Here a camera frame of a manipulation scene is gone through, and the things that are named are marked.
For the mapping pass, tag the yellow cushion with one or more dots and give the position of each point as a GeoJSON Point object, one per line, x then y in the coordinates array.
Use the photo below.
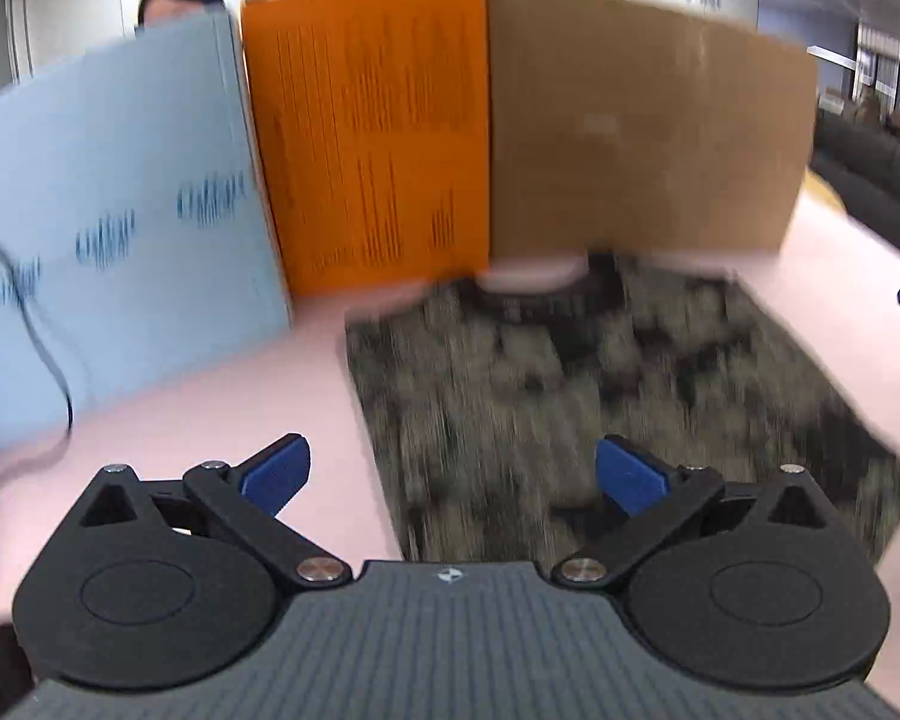
{"type": "Point", "coordinates": [823, 191]}

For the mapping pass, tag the brown cardboard box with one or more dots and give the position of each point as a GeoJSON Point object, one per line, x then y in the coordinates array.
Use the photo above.
{"type": "Point", "coordinates": [645, 127]}

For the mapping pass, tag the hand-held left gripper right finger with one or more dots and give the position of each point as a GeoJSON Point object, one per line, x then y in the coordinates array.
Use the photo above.
{"type": "Point", "coordinates": [634, 476]}

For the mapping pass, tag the black lace patterned top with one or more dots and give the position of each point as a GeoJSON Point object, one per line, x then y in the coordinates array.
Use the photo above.
{"type": "Point", "coordinates": [570, 390]}

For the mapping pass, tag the orange printed box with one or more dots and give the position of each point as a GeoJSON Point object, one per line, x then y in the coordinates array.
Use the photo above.
{"type": "Point", "coordinates": [367, 135]}

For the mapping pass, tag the dark sofa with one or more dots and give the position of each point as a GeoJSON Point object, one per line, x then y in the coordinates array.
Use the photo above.
{"type": "Point", "coordinates": [877, 180]}

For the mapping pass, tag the light blue box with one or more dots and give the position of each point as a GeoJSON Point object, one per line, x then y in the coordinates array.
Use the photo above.
{"type": "Point", "coordinates": [120, 165]}

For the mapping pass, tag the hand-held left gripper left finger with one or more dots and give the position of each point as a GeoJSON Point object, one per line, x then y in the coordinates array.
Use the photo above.
{"type": "Point", "coordinates": [274, 476]}

